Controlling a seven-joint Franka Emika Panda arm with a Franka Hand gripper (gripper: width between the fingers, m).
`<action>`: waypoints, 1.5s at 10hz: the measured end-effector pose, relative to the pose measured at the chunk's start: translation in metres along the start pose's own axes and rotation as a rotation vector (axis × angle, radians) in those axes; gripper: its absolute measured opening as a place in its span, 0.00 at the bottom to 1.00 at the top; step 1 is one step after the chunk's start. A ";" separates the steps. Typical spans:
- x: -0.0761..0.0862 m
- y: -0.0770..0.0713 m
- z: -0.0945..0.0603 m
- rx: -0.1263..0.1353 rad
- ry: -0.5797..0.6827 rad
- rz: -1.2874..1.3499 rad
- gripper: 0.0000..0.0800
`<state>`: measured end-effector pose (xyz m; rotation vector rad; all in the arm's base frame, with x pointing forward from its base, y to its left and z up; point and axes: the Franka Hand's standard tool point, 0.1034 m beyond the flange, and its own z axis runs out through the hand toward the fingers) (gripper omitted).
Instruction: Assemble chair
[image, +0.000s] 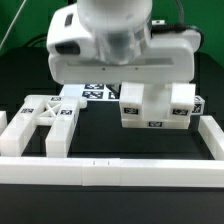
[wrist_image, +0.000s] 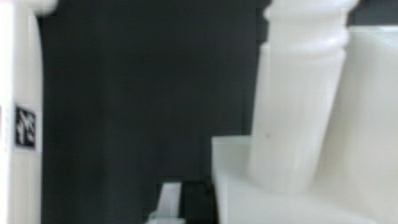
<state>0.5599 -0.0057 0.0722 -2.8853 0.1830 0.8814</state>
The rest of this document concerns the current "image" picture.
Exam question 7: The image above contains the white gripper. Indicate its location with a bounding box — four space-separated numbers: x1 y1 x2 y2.
47 3 202 85

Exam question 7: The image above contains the white chair seat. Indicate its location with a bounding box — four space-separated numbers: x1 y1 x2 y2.
121 84 190 129

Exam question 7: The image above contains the white chair back frame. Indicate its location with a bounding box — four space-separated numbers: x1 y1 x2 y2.
0 95 87 158

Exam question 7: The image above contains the white tagged cube right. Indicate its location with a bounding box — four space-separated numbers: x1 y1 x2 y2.
192 95 205 115

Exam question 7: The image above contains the white U-shaped fence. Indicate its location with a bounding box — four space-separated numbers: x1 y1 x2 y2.
0 112 224 187

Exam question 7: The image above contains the white marker base plate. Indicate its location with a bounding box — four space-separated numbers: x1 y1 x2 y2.
60 84 119 102

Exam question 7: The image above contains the black cable with connector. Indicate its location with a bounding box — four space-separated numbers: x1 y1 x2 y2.
23 33 48 48

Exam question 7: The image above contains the white diagonal cord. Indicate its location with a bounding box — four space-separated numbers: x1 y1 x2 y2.
0 0 28 51

